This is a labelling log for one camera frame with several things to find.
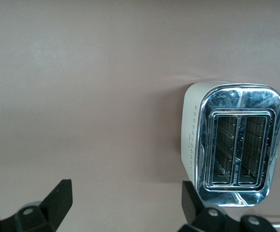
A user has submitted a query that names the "beige and chrome toaster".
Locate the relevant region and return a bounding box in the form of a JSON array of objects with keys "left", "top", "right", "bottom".
[{"left": 179, "top": 80, "right": 280, "bottom": 208}]

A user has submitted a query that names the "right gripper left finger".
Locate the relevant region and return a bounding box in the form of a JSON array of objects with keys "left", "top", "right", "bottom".
[{"left": 0, "top": 179, "right": 72, "bottom": 232}]

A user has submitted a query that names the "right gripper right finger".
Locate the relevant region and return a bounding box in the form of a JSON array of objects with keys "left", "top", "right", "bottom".
[{"left": 178, "top": 181, "right": 243, "bottom": 232}]

